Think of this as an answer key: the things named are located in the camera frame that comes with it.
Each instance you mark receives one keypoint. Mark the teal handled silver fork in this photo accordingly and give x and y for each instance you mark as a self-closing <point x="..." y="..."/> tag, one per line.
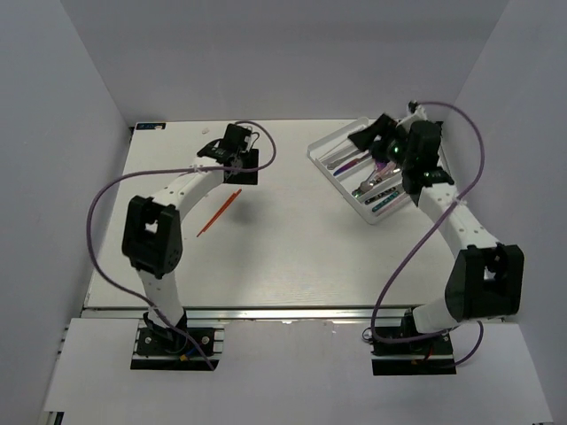
<point x="387" y="200"/>

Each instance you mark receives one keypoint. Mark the clear chopstick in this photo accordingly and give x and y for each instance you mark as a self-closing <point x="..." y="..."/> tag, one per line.
<point x="340" y="146"/>

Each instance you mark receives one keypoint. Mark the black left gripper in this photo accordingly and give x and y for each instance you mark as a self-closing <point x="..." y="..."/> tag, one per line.
<point x="249" y="177"/>

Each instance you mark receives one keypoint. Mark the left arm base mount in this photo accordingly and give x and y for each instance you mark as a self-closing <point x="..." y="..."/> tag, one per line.
<point x="161" y="349"/>

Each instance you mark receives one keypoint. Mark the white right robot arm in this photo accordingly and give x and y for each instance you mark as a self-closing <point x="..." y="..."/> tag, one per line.
<point x="487" y="275"/>

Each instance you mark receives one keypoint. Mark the blue label sticker left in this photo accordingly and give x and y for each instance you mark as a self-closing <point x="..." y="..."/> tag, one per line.
<point x="143" y="126"/>

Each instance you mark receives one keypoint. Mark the black handled silver fork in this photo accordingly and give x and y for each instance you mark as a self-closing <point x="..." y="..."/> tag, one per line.
<point x="380" y="195"/>

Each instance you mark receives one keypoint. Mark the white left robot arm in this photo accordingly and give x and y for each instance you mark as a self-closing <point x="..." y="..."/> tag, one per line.
<point x="153" y="240"/>

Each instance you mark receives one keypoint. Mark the orange chopstick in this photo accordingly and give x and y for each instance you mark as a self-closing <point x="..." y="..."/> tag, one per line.
<point x="220" y="211"/>

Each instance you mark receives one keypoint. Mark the pink handled silver spoon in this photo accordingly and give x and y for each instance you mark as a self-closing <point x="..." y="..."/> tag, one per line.
<point x="375" y="178"/>

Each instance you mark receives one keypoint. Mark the ornate silver table knife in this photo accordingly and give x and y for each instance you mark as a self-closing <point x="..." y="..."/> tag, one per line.
<point x="354" y="157"/>

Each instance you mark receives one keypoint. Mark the white compartment cutlery tray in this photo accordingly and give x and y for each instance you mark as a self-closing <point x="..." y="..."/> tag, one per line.
<point x="373" y="190"/>

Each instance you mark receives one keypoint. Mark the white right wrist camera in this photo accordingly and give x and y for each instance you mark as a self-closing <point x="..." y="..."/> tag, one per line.
<point x="416" y="112"/>

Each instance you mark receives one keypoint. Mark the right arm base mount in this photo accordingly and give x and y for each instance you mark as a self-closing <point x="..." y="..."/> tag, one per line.
<point x="434" y="356"/>

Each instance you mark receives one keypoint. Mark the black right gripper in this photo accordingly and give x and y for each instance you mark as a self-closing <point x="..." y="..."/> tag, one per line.
<point x="384" y="127"/>

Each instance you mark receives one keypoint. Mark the iridescent rainbow steak knife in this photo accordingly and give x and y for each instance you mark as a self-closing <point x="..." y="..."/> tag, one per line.
<point x="351" y="164"/>

